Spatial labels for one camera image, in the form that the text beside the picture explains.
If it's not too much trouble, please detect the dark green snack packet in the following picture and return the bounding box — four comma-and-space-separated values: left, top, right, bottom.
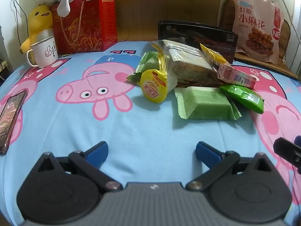
219, 83, 264, 115

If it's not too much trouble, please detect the light green wafer packet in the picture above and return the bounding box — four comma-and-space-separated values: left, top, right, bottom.
174, 86, 242, 120
135, 51, 161, 74

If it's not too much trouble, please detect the small dark green packet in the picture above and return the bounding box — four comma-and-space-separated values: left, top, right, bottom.
126, 72, 143, 85

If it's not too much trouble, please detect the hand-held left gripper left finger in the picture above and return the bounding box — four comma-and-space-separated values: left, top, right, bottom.
30, 141, 123, 192

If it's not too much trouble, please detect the pink candy box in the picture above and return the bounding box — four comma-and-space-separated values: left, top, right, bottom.
216, 63, 257, 89

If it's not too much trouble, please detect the clear bread packet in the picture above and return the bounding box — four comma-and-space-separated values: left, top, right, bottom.
152, 40, 224, 86

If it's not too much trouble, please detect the black cardboard box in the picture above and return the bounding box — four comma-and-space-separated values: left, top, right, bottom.
157, 19, 239, 64

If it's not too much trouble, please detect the yellow lid jelly cup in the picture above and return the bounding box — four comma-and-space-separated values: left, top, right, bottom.
140, 68, 168, 103

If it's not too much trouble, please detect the yellow snack packet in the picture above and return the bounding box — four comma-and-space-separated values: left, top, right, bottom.
200, 43, 232, 67

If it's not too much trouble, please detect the smartphone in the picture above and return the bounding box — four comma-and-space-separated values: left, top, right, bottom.
0, 90, 28, 155

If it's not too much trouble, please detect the brown seat mat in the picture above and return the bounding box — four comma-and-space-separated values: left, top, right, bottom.
217, 0, 301, 80

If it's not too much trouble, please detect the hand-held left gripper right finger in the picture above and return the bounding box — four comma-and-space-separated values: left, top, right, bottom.
186, 141, 280, 192

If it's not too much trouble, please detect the printed cartoon bed sheet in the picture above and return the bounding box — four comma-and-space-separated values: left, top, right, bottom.
0, 40, 301, 226

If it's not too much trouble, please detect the wooden board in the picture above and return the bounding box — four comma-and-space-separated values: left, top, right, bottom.
35, 0, 223, 43

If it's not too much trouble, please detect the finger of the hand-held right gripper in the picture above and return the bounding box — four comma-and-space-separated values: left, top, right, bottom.
273, 135, 301, 173

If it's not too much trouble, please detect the red gift box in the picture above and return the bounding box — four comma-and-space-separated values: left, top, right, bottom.
50, 0, 118, 55

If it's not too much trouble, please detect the large pink snack bag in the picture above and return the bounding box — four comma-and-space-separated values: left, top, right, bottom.
230, 0, 285, 64

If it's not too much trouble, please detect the white enamel mug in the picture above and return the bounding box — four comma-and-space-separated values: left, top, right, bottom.
26, 35, 59, 69

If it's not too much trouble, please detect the yellow duck plush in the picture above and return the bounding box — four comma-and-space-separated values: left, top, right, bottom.
20, 5, 55, 53

